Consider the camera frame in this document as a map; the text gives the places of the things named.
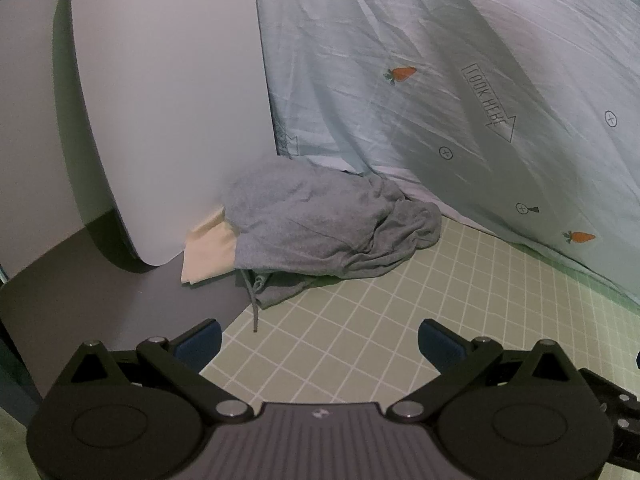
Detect beige garment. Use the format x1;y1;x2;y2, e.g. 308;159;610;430
180;205;239;288

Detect white rounded board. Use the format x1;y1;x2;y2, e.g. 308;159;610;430
52;0;279;274

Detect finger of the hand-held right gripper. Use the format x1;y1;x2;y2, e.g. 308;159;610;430
579;367;640;472

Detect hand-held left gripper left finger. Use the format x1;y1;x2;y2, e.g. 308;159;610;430
50;318;255;421

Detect light blue carrot print quilt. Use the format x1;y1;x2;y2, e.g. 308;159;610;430
250;0;640;307

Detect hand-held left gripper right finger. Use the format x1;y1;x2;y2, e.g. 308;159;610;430
385;318;591;420

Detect grey hoodie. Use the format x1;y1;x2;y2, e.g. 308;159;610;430
222;157;443;334

